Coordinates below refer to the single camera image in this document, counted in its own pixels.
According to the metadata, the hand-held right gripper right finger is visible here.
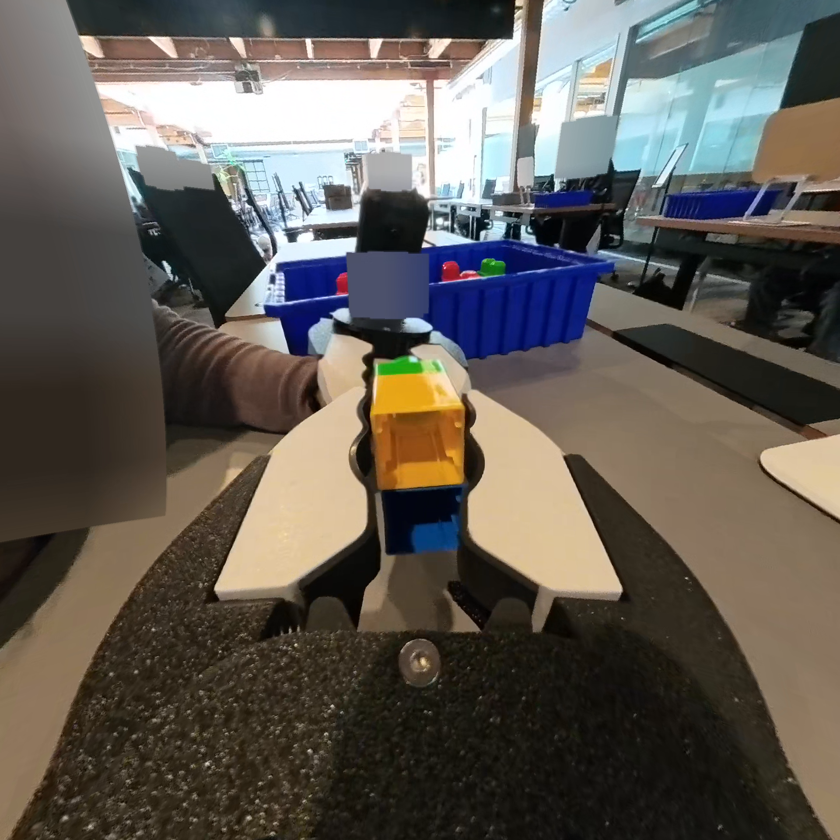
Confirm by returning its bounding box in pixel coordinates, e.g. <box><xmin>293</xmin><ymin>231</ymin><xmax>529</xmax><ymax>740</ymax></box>
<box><xmin>456</xmin><ymin>388</ymin><xmax>623</xmax><ymax>631</ymax></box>

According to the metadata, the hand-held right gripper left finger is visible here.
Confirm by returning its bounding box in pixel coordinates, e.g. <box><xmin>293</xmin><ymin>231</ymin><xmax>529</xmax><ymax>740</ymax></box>
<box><xmin>215</xmin><ymin>387</ymin><xmax>385</xmax><ymax>630</ymax></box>

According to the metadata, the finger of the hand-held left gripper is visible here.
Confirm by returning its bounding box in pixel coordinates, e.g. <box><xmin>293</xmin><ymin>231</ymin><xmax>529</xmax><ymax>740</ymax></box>
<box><xmin>423</xmin><ymin>335</ymin><xmax>471</xmax><ymax>396</ymax></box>
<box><xmin>317</xmin><ymin>335</ymin><xmax>371</xmax><ymax>412</ymax></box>

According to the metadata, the green two-stud block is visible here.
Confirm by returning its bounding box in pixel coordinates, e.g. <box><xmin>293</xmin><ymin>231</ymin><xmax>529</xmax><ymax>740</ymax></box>
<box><xmin>373</xmin><ymin>356</ymin><xmax>448</xmax><ymax>379</ymax></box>

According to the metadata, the yellow single-stud block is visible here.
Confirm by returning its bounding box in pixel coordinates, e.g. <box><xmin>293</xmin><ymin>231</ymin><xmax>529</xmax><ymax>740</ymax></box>
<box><xmin>369</xmin><ymin>374</ymin><xmax>468</xmax><ymax>492</ymax></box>

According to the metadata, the blue single-stud block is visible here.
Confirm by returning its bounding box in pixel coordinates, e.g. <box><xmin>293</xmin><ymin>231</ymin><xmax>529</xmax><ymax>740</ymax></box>
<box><xmin>381</xmin><ymin>484</ymin><xmax>466</xmax><ymax>557</ymax></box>

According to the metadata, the person's left forearm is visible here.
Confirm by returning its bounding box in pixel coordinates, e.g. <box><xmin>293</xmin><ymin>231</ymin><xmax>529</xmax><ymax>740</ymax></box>
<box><xmin>152</xmin><ymin>301</ymin><xmax>324</xmax><ymax>434</ymax></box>

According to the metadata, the pile of colourful toy blocks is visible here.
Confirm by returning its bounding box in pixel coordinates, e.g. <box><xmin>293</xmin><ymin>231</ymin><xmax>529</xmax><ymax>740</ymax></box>
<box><xmin>335</xmin><ymin>258</ymin><xmax>508</xmax><ymax>294</ymax></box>

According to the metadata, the white panel board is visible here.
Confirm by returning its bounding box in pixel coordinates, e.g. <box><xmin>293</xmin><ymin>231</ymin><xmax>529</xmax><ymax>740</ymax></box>
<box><xmin>556</xmin><ymin>116</ymin><xmax>620</xmax><ymax>179</ymax></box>

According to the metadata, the black desk mat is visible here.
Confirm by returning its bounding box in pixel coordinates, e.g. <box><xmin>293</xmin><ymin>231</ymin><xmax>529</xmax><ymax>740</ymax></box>
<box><xmin>613</xmin><ymin>323</ymin><xmax>840</xmax><ymax>427</ymax></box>

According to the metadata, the white base document stand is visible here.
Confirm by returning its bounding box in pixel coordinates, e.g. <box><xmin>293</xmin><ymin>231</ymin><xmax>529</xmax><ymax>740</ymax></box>
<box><xmin>745</xmin><ymin>108</ymin><xmax>840</xmax><ymax>225</ymax></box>
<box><xmin>760</xmin><ymin>436</ymin><xmax>840</xmax><ymax>519</ymax></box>

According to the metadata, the wooden office desk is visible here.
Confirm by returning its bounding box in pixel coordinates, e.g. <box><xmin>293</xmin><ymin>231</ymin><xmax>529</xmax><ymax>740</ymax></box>
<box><xmin>637</xmin><ymin>213</ymin><xmax>840</xmax><ymax>309</ymax></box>

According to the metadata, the black monitor back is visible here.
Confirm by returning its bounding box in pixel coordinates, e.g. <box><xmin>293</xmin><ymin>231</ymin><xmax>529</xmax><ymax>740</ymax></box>
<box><xmin>780</xmin><ymin>13</ymin><xmax>840</xmax><ymax>110</ymax></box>

